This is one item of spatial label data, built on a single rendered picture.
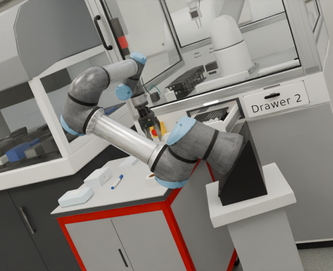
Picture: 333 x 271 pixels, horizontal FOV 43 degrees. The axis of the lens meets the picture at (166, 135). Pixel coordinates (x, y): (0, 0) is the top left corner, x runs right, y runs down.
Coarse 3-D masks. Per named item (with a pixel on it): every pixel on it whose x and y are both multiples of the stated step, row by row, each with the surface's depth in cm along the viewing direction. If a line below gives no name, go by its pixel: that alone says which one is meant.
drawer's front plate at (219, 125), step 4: (220, 120) 179; (208, 124) 180; (212, 124) 179; (216, 124) 179; (220, 124) 178; (216, 128) 179; (220, 128) 179; (224, 128) 179; (164, 136) 190; (168, 136) 189
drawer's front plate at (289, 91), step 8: (280, 88) 195; (288, 88) 194; (296, 88) 192; (304, 88) 191; (248, 96) 202; (256, 96) 201; (264, 96) 199; (280, 96) 196; (288, 96) 195; (296, 96) 194; (304, 96) 192; (248, 104) 204; (256, 104) 202; (264, 104) 201; (280, 104) 198; (288, 104) 197; (296, 104) 195; (304, 104) 194; (248, 112) 205; (256, 112) 204; (264, 112) 202
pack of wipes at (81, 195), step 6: (66, 192) 204; (72, 192) 201; (78, 192) 197; (84, 192) 195; (90, 192) 199; (60, 198) 199; (66, 198) 197; (72, 198) 195; (78, 198) 194; (84, 198) 194; (60, 204) 199; (66, 204) 198; (72, 204) 196
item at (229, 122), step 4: (232, 104) 211; (236, 104) 208; (220, 108) 213; (232, 108) 204; (236, 108) 206; (204, 112) 217; (232, 112) 199; (236, 112) 204; (192, 116) 219; (228, 116) 193; (232, 116) 198; (236, 116) 202; (224, 120) 189; (228, 120) 191; (232, 120) 196; (236, 120) 201; (224, 124) 186; (228, 124) 189; (232, 124) 195; (228, 128) 188; (232, 128) 194
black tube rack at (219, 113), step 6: (222, 108) 209; (228, 108) 207; (204, 114) 212; (210, 114) 207; (216, 114) 203; (222, 114) 198; (228, 114) 206; (198, 120) 204; (204, 120) 199; (222, 120) 199
